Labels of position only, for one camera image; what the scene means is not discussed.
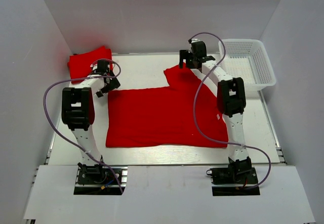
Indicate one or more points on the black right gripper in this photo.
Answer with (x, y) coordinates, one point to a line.
(184, 54)

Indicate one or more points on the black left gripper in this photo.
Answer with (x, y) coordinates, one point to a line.
(114, 84)

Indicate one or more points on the red t shirt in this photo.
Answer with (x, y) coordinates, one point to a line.
(170, 115)
(80, 65)

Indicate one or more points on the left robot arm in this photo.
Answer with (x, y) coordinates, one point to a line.
(78, 108)

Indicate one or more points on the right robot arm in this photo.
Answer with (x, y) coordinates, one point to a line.
(231, 102)

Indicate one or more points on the folded red t shirt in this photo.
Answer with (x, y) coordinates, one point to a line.
(80, 65)

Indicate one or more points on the white plastic basket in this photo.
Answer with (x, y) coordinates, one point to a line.
(247, 59)

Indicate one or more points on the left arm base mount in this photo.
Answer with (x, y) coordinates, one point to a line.
(99, 180)

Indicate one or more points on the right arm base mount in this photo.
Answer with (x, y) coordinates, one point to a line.
(225, 183)

